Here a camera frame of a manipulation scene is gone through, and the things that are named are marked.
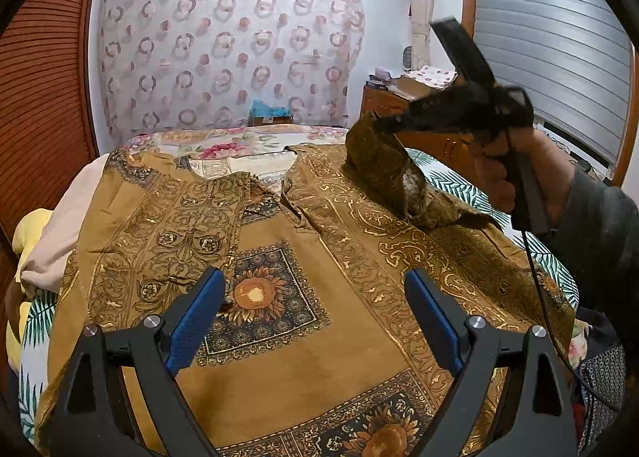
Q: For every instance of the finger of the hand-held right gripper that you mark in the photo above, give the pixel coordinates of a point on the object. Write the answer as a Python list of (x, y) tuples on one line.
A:
[(429, 117)]

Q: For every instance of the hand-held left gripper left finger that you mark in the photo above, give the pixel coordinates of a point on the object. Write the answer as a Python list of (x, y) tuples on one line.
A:
[(197, 317)]

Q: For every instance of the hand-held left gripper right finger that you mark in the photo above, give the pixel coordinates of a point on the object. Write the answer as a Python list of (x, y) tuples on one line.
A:
[(432, 317)]

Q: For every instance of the brown gold patterned shirt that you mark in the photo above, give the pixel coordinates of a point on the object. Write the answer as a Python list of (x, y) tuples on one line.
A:
[(324, 337)]

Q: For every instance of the person's right forearm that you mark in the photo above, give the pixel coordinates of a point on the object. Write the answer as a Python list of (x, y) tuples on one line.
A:
[(599, 237)]

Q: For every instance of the person's right hand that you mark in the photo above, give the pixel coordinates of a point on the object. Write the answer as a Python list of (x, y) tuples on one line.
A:
[(544, 162)]

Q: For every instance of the floral cloth on box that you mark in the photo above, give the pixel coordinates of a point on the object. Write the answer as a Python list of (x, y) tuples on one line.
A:
[(429, 76)]

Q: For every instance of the wooden cabinet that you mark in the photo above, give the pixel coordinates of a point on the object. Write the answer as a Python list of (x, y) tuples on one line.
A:
[(384, 100)]

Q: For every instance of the palm leaf bed sheet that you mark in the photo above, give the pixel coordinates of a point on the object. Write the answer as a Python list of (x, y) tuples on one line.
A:
[(449, 172)]

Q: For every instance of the small white fan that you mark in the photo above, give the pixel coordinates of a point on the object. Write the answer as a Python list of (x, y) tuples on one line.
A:
[(408, 57)]

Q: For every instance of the grey window blind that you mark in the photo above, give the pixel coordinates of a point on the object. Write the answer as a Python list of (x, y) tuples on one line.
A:
[(549, 47)]

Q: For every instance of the beige tied curtain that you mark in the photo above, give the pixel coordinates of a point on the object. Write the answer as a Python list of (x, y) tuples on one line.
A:
[(420, 2)]

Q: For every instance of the blue packet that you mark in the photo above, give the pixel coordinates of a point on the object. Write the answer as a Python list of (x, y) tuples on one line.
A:
[(269, 110)]

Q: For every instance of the beige pillow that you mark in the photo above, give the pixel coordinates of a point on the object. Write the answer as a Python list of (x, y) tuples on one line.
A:
[(60, 232)]

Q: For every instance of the floral quilt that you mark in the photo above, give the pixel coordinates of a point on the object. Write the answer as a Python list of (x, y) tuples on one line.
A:
[(219, 140)]

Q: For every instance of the dark dotted cloth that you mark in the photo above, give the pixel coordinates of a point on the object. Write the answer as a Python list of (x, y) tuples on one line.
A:
[(601, 382)]

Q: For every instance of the yellow pillow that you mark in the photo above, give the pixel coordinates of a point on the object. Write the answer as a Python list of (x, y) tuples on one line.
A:
[(27, 237)]

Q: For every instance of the circle patterned sheer curtain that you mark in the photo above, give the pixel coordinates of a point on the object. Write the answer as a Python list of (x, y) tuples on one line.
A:
[(224, 47)]

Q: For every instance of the wooden slatted wardrobe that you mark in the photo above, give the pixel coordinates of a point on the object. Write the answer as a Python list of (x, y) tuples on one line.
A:
[(45, 87)]

